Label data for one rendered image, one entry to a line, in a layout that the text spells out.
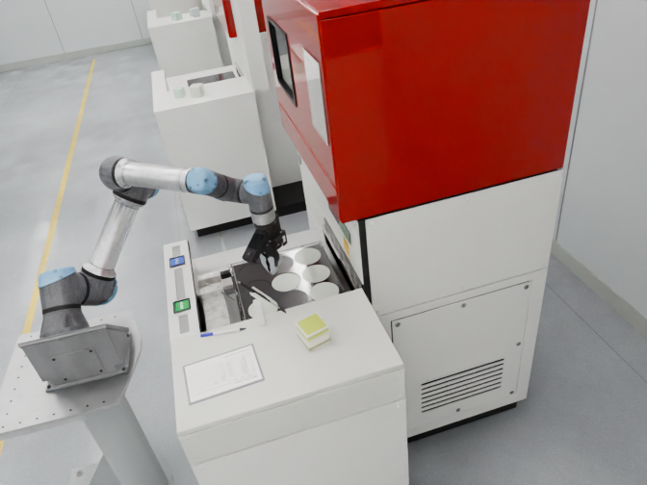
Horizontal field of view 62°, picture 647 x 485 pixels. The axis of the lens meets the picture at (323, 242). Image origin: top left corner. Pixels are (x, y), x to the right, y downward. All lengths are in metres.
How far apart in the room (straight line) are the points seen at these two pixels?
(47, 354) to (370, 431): 1.01
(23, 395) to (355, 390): 1.08
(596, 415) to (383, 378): 1.41
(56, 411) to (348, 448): 0.90
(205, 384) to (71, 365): 0.51
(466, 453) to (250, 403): 1.26
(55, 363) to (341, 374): 0.90
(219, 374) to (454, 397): 1.13
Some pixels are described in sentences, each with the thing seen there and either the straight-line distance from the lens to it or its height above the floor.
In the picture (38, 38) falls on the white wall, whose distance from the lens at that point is 9.76.
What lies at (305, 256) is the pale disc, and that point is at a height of 0.90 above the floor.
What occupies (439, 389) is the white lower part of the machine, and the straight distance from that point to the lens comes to 2.28.
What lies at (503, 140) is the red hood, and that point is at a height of 1.37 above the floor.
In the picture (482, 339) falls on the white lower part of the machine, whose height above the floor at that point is 0.55.
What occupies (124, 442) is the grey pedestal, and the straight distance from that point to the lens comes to 2.23.
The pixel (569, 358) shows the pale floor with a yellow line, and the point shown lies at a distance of 2.94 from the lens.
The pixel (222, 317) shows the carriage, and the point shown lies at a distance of 1.88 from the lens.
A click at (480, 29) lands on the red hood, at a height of 1.70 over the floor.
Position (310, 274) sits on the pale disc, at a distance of 1.93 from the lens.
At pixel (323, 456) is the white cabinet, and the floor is 0.67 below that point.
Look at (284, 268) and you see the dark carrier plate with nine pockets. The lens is 1.98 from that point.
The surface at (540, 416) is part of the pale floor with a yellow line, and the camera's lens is 2.68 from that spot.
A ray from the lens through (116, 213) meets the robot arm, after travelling 1.96.
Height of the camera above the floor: 2.10
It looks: 35 degrees down
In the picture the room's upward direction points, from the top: 8 degrees counter-clockwise
